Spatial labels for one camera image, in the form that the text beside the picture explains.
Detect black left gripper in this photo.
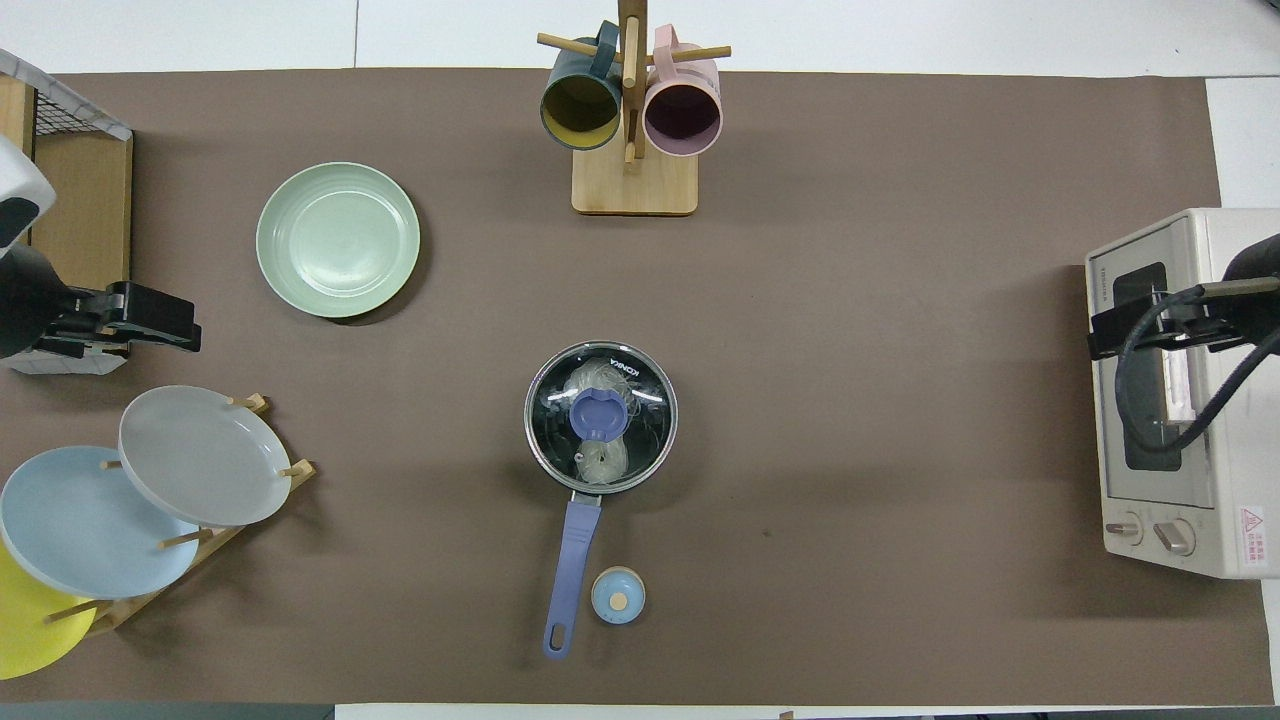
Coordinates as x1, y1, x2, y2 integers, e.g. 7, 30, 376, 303
38, 282, 203, 360

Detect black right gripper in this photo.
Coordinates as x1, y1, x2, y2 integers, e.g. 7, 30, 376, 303
1087, 288, 1248, 362

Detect glass lid with purple knob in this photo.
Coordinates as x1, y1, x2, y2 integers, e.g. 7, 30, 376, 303
524, 340, 679, 495

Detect white vermicelli bundle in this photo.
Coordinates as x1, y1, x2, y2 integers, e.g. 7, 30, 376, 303
566, 358, 641, 487

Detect grey plate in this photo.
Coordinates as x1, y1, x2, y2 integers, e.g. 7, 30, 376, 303
118, 386, 293, 528

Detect light blue plate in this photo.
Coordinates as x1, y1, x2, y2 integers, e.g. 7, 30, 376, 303
0, 446, 201, 601

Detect pale green plate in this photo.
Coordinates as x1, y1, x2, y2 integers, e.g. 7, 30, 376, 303
256, 162, 422, 319

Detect wooden plate rack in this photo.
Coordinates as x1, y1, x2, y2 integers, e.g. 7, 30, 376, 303
45, 393, 317, 637

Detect yellow plate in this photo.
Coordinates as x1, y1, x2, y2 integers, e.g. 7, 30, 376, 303
0, 540, 101, 681

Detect beige toaster oven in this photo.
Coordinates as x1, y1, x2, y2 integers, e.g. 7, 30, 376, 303
1085, 207, 1280, 581

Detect brown table mat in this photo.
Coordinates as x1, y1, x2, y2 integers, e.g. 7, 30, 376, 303
0, 68, 1273, 706

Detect dark teal mug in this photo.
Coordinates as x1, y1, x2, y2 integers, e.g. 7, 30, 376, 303
540, 22, 624, 152

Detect pink mug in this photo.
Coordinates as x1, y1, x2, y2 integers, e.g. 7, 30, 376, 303
643, 25, 723, 158

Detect wooden mug tree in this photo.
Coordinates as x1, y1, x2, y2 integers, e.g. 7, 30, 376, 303
537, 0, 732, 216

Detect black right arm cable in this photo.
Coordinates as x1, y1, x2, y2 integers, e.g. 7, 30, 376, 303
1114, 284, 1280, 453

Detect black wire shelf wooden boards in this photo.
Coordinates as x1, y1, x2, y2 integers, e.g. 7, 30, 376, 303
0, 48, 134, 377

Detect dark pot with purple handle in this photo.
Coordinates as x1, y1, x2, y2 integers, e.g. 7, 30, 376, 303
524, 340, 679, 661

